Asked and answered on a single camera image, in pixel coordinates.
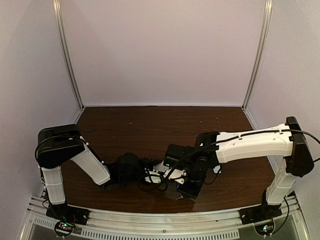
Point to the white battery cover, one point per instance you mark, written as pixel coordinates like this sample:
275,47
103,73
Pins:
217,169

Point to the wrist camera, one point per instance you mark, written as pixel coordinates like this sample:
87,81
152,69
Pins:
153,177
177,175

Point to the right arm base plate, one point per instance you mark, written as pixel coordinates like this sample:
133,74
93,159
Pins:
260,215

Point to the front aluminium rail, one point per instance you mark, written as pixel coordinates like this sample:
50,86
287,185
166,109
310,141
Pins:
208,225

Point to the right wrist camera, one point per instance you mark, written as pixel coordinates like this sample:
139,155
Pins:
177,175

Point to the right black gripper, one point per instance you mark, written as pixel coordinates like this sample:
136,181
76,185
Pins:
189,190

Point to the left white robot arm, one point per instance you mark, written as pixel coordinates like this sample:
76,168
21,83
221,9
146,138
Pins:
60,144

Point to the right aluminium frame post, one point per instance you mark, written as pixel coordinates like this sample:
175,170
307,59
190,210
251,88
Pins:
264,32

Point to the aluminium frame post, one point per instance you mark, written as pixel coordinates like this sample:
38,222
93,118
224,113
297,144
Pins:
65,53
264,32

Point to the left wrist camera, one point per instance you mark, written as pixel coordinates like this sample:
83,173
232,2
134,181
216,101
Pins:
153,177

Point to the left aluminium frame post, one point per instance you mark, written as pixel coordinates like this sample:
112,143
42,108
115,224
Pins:
65,53

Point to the white remote control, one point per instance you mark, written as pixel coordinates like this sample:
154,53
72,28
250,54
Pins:
160,167

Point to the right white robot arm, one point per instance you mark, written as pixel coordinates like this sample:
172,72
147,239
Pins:
188,165

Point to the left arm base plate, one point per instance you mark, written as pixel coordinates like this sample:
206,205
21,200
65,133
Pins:
69,214

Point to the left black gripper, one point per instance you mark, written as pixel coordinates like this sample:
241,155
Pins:
147,163

